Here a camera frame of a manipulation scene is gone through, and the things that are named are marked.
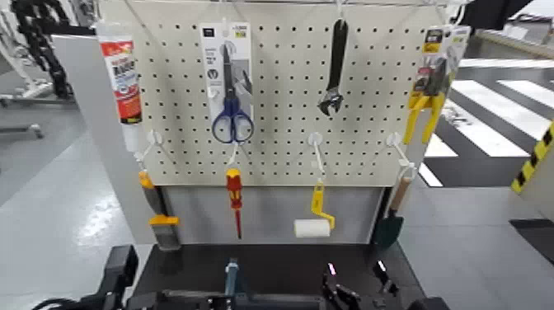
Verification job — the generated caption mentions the wooden handled green trowel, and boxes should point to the wooden handled green trowel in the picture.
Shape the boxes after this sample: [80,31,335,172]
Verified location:
[373,175,413,250]

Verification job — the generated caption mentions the black floor mat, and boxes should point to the black floor mat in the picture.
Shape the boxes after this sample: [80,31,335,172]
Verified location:
[509,218,554,266]

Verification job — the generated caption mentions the black adjustable wrench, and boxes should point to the black adjustable wrench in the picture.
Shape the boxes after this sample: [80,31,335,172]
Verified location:
[317,17,350,117]

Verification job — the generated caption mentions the grey stand panel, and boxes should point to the grey stand panel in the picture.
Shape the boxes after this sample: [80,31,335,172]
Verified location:
[50,34,386,246]

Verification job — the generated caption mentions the yellow black striped barrier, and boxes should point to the yellow black striped barrier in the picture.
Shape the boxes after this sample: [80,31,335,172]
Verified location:
[510,120,554,195]

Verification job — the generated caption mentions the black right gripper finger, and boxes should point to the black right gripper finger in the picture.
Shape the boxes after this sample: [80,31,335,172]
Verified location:
[321,261,362,310]
[372,259,401,298]

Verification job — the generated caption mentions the black angular background object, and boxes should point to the black angular background object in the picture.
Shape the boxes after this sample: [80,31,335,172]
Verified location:
[458,0,534,32]

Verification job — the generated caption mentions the white pegboard hook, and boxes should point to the white pegboard hook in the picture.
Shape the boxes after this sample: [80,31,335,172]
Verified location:
[227,143,242,171]
[386,131,419,180]
[308,131,328,181]
[133,129,165,166]

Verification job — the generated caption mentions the yellow handled paint roller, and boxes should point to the yellow handled paint roller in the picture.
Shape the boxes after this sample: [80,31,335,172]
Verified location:
[293,181,337,239]

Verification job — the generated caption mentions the black cable drag chain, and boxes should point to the black cable drag chain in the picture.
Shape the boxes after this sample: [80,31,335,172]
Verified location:
[10,0,74,100]

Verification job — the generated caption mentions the red yellow screwdriver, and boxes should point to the red yellow screwdriver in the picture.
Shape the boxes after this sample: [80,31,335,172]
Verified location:
[225,167,244,241]

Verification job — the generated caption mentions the white metal machine frame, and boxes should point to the white metal machine frame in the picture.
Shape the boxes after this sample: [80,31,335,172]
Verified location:
[0,8,55,108]

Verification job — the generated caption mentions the beige perforated pegboard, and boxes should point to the beige perforated pegboard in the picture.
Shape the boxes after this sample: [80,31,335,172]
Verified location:
[98,0,451,188]

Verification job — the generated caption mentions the beige background workbench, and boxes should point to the beige background workbench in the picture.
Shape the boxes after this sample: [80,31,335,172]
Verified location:
[465,12,554,60]

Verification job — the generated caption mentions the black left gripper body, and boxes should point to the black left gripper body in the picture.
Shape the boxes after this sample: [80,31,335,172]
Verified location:
[129,289,209,310]

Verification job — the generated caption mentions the blue scissors on card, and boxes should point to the blue scissors on card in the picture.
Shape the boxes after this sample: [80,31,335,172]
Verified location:
[199,21,256,145]

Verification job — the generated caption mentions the orange handled metal scraper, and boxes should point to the orange handled metal scraper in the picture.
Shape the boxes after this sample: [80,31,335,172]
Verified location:
[137,170,182,252]

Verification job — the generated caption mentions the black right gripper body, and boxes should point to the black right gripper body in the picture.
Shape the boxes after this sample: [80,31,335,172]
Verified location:
[359,294,392,310]

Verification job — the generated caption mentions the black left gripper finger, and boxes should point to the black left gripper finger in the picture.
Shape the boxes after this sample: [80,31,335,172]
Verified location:
[206,294,237,310]

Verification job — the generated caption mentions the yellow pliers in package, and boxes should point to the yellow pliers in package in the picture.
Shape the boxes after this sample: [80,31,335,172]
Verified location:
[402,24,472,146]

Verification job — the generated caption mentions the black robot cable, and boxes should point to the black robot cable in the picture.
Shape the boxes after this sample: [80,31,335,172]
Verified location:
[31,296,90,310]

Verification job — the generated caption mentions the white red sealant tube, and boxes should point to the white red sealant tube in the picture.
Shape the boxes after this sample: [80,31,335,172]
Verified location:
[95,21,143,153]

